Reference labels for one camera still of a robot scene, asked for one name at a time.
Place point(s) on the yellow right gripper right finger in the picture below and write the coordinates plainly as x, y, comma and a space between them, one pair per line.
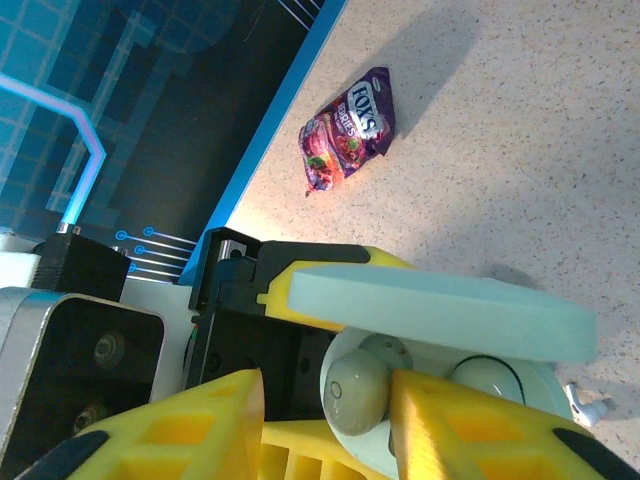
475, 440

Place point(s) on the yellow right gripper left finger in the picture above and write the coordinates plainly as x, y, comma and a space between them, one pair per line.
200, 435

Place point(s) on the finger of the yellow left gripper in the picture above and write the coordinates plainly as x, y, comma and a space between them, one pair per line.
300, 450
320, 305

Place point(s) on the pale green round earbud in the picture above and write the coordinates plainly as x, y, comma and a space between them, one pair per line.
482, 382
355, 395

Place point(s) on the pale green earbud case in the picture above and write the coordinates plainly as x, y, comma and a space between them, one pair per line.
440, 310

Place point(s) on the purple candy bag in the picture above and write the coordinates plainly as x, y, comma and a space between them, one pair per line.
350, 130

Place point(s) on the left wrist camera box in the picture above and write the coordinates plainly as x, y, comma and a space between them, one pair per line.
75, 360

